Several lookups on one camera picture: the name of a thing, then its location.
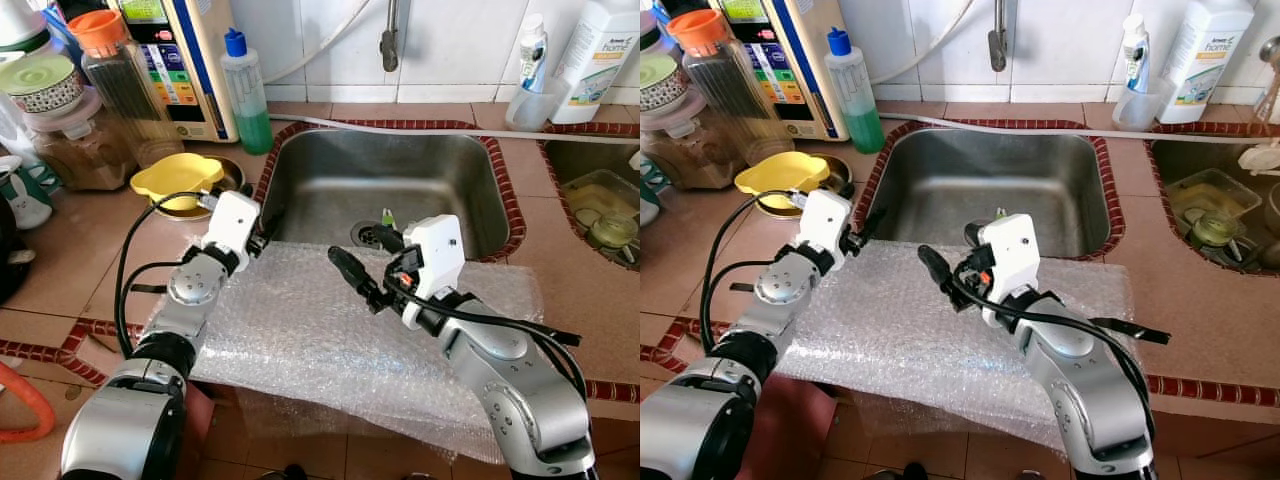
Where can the yellow plastic bowl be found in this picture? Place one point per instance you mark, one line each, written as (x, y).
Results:
(175, 175)
(780, 172)

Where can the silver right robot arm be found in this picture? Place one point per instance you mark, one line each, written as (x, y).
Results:
(520, 390)
(1085, 390)

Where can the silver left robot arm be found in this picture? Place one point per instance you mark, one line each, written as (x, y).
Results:
(785, 290)
(190, 290)

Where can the steel sink drain strainer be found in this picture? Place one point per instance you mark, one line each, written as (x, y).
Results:
(363, 234)

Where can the large steel sink basin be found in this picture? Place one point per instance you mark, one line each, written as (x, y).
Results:
(420, 175)
(1000, 170)

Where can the clear bubble wrap sheet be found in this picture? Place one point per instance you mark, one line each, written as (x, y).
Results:
(880, 340)
(300, 340)

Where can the green dish soap bottle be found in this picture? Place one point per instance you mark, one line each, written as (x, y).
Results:
(250, 125)
(865, 125)

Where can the small clear glass cup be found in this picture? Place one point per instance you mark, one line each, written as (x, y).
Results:
(160, 150)
(770, 150)

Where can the clear jar of brown powder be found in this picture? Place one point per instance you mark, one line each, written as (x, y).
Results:
(700, 165)
(85, 160)

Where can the cream and blue water ioniser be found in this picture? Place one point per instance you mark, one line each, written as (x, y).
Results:
(200, 60)
(815, 60)

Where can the steel tap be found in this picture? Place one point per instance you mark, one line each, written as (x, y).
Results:
(997, 50)
(389, 50)

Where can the dark red container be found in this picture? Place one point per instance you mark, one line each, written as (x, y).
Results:
(197, 420)
(790, 430)

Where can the clear plastic cup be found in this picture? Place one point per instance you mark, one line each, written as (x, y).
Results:
(530, 110)
(1138, 110)

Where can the clear jar with orange lid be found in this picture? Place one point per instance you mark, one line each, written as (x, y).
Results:
(730, 90)
(125, 90)

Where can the black left robot foot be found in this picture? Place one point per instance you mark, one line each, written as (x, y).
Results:
(290, 472)
(905, 472)

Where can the cluttered steel sink basin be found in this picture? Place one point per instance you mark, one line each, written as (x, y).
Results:
(570, 160)
(1170, 160)

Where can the white mug with green print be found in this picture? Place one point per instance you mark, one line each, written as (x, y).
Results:
(650, 205)
(25, 205)

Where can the clear rectangular plastic container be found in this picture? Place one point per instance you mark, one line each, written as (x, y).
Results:
(1212, 195)
(600, 195)

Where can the small white and blue bottle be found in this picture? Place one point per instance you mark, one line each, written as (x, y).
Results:
(1135, 55)
(532, 55)

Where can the black round appliance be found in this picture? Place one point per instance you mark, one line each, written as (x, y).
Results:
(10, 260)

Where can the patterned bowl with green lid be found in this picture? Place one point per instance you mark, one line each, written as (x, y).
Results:
(660, 80)
(40, 75)

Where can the white detergent bottle orange cap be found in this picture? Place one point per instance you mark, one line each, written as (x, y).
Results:
(1205, 65)
(600, 65)

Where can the blue plastic container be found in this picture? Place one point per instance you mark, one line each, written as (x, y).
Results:
(63, 25)

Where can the white sink plug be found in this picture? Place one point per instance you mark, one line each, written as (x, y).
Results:
(1262, 158)

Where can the steel pot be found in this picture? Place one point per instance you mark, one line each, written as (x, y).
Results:
(1275, 210)

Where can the white jar with green band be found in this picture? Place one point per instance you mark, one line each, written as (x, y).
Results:
(20, 25)

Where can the steel ladle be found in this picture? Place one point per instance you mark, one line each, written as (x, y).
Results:
(1272, 50)

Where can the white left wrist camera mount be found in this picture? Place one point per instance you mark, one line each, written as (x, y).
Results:
(232, 220)
(828, 218)

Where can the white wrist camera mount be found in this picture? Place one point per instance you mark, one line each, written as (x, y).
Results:
(828, 218)
(435, 250)
(1010, 250)
(232, 220)

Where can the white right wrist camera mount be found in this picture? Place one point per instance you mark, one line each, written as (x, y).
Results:
(1010, 250)
(435, 250)

